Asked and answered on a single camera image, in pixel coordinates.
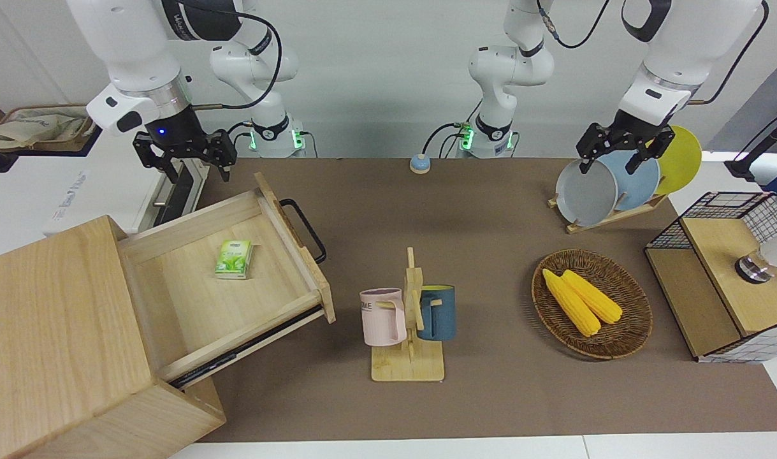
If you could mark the brown table mat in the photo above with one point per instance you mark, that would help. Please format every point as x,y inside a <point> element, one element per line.
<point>490,210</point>

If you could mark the light blue plate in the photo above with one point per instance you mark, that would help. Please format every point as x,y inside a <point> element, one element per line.
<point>637,185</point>

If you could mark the black camera stand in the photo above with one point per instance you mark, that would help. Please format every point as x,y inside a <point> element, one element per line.
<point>761,146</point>

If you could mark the white grid storage box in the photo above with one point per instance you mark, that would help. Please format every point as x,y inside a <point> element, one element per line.
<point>713,280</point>

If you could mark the blue service bell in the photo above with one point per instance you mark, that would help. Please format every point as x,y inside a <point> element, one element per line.
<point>420,164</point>

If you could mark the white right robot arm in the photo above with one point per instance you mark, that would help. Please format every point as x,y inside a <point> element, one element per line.
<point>133,51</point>

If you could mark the yellow plate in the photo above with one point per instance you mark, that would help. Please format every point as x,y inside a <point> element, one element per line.
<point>681,162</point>

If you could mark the white toaster oven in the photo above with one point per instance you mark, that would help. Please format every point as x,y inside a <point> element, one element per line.
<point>108,191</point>

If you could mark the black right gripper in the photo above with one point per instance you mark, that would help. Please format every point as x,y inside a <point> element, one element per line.
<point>174,131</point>

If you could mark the yellow corn cob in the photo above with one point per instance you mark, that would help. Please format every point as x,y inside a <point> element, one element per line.
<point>573,306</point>
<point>598,299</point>

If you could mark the light wooden cabinet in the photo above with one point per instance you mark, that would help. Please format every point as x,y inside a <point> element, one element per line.
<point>57,331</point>

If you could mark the box with paper bag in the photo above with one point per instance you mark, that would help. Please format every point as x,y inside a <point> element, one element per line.
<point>37,127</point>

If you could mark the green tissue pack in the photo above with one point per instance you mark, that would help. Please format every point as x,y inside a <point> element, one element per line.
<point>234,260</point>

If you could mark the light wooden drawer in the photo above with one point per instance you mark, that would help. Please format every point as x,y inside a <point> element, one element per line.
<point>190,299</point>

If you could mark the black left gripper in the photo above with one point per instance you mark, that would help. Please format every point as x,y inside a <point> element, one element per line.
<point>630,131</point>

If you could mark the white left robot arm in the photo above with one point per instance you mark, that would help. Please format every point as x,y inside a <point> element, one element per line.
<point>694,38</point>

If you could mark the dark blue mug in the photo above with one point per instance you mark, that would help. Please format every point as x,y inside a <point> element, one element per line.
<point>442,315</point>

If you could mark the wooden plate rack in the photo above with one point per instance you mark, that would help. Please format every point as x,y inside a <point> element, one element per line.
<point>608,220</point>

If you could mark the brown wicker basket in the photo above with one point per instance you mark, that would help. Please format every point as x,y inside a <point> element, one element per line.
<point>624,338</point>

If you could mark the wooden mug tree stand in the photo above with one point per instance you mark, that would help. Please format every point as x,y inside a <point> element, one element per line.
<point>407,366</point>

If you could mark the white cylinder bottle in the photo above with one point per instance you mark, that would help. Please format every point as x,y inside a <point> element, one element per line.
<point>774,258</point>

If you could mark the pink mug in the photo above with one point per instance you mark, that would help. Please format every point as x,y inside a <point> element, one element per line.
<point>382,319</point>

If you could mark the grey plate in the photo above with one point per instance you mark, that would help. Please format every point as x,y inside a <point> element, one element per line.
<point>586,194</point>

